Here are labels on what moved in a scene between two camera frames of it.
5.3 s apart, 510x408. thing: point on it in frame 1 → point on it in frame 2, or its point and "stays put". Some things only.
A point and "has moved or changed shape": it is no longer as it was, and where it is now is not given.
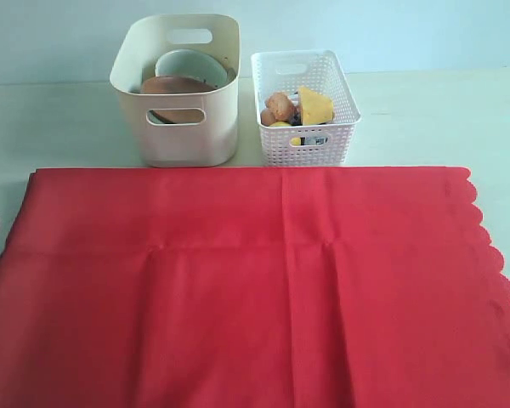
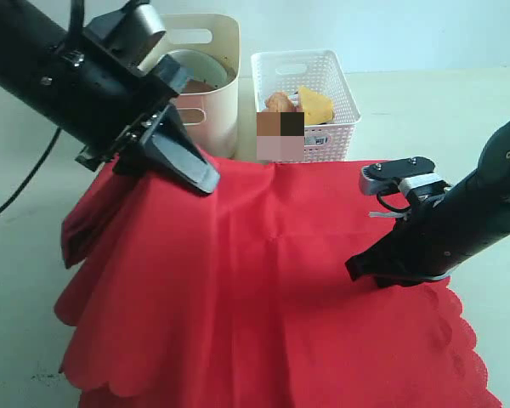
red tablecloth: [252, 287] has moved or changed shape
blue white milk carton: [314, 140] stays put
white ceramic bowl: [191, 64] stays put
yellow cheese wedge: [315, 108] stays put
